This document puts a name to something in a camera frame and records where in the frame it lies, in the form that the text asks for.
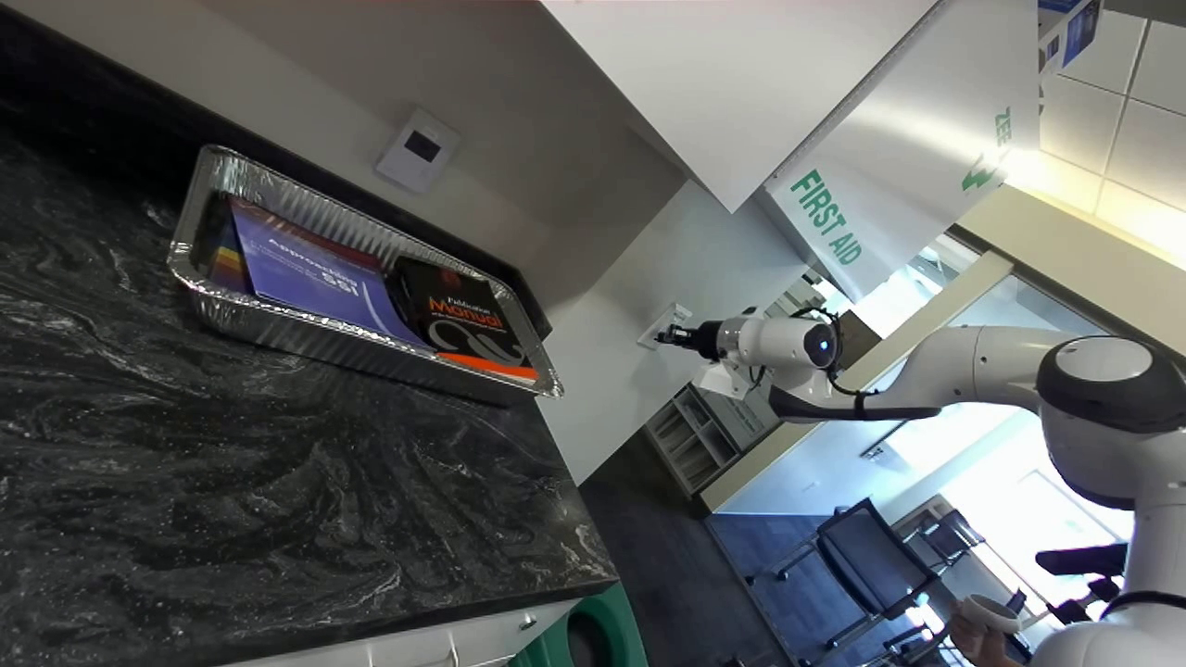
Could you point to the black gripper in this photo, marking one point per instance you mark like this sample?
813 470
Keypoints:
708 339

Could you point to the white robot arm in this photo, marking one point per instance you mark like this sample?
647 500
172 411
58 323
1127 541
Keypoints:
1112 418

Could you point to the black orange booklet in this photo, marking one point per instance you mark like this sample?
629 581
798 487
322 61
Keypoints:
462 318

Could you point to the green recycling bin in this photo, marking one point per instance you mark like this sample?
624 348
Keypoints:
597 631

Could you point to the blue chair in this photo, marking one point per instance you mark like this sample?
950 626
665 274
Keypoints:
871 568

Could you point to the purple booklet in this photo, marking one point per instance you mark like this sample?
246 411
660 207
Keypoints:
295 269

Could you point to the aluminium foil tray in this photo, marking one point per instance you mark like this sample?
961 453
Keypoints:
205 261

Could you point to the white wall outlet plate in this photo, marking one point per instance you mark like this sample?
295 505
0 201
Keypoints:
419 153

